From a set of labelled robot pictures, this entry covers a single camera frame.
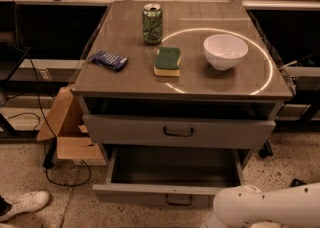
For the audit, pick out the grey drawer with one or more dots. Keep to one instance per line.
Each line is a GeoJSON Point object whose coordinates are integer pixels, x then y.
{"type": "Point", "coordinates": [169, 176]}
{"type": "Point", "coordinates": [178, 132]}

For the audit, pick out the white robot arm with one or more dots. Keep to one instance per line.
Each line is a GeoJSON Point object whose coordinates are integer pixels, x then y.
{"type": "Point", "coordinates": [244, 206]}

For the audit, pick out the grey drawer cabinet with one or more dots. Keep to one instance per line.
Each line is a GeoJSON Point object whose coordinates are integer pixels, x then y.
{"type": "Point", "coordinates": [252, 90]}

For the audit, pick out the grey top drawer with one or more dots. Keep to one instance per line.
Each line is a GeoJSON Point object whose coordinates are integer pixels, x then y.
{"type": "Point", "coordinates": [178, 132]}

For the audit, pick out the green yellow sponge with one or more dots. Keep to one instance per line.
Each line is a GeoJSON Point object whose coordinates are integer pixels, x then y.
{"type": "Point", "coordinates": [167, 62]}

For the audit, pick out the blue snack packet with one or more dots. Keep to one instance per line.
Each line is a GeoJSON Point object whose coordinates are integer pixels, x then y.
{"type": "Point", "coordinates": [108, 60]}

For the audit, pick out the white bowl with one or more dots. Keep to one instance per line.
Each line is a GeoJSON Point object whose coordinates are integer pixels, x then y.
{"type": "Point", "coordinates": [224, 51]}

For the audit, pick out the green soda can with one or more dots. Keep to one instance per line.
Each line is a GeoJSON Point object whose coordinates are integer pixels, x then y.
{"type": "Point", "coordinates": [152, 19]}

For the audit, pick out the brown cardboard box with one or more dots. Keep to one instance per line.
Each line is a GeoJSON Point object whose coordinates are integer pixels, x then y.
{"type": "Point", "coordinates": [65, 124]}

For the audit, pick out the black chair base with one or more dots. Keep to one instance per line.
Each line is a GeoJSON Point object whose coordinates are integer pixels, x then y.
{"type": "Point", "coordinates": [296, 183]}

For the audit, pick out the white sneaker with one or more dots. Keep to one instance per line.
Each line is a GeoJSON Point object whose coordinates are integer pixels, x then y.
{"type": "Point", "coordinates": [11, 206]}

